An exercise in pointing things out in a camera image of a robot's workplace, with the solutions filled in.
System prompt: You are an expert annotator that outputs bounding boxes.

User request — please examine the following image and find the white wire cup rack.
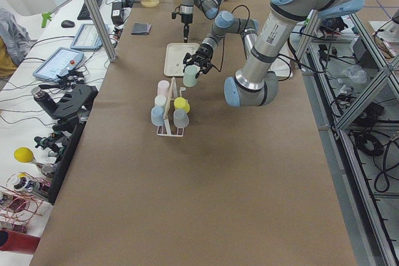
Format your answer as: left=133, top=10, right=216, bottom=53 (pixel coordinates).
left=156, top=77, right=186, bottom=137

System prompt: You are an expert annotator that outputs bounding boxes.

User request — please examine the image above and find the aluminium frame post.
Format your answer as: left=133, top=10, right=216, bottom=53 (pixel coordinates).
left=84, top=0, right=117, bottom=62

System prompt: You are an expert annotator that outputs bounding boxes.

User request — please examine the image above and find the pink plastic cup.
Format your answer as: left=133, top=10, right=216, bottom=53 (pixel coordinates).
left=157, top=80, right=170, bottom=97

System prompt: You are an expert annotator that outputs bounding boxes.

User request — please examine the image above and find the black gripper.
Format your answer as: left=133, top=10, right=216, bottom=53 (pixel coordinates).
left=183, top=44, right=213, bottom=78
left=171, top=4, right=193, bottom=43

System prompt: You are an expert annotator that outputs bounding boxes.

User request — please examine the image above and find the yellow plastic cup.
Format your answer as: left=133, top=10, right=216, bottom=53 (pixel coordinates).
left=173, top=97, right=191, bottom=113

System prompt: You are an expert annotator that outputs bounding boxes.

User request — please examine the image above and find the grey plastic cup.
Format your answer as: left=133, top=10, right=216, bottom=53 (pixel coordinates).
left=173, top=108, right=190, bottom=129

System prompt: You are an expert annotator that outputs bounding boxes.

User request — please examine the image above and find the blue plastic cup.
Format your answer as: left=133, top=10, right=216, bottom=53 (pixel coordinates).
left=151, top=106, right=165, bottom=126

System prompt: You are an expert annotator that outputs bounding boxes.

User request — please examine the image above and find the teach pendant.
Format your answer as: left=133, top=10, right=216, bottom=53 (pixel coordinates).
left=32, top=47, right=84, bottom=81
left=70, top=24, right=102, bottom=52

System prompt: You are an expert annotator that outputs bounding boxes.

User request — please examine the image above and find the yellow ball toy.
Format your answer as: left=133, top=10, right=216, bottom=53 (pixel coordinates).
left=14, top=147, right=34, bottom=163

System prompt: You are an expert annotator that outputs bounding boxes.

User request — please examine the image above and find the black computer mouse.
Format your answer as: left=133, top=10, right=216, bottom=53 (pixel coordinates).
left=61, top=20, right=75, bottom=29

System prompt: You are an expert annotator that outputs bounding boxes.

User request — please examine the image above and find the cream rabbit tray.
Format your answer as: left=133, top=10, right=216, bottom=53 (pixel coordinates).
left=163, top=42, right=200, bottom=77

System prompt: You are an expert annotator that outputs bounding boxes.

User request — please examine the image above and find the lower teach pendant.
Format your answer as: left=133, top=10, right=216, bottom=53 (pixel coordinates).
left=32, top=47, right=84, bottom=81

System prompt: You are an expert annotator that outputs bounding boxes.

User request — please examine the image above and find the green plastic cup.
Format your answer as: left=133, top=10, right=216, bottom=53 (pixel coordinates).
left=183, top=65, right=198, bottom=87

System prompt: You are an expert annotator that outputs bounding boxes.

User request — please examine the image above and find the upper teach pendant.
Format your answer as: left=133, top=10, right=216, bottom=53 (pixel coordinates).
left=70, top=24, right=102, bottom=52

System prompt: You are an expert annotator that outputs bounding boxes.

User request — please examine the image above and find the grey folded cloth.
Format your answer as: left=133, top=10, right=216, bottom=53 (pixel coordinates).
left=131, top=22, right=151, bottom=35

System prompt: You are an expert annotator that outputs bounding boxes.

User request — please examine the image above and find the cream plastic cup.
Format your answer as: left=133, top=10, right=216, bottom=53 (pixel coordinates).
left=154, top=95, right=168, bottom=109

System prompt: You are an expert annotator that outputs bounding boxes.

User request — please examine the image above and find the black keyboard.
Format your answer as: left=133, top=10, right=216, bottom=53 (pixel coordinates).
left=76, top=0, right=105, bottom=21

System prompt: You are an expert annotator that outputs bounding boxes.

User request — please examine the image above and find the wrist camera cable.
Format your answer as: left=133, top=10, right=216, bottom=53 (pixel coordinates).
left=214, top=4, right=252, bottom=73

